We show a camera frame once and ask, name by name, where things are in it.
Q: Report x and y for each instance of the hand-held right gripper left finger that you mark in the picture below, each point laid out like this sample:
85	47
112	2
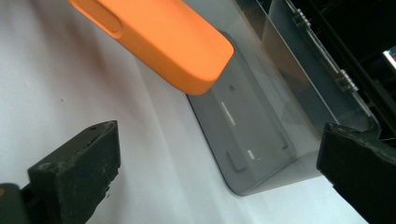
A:
74	174

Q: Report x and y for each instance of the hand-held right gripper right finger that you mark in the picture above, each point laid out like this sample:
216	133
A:
361	165

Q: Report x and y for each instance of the grey transparent plastic box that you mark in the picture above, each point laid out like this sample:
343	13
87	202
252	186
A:
258	133

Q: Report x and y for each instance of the orange phone case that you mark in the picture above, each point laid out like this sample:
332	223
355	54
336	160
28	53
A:
168	40

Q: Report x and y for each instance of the lit monitor screen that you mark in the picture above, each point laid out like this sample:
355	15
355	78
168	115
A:
390	57

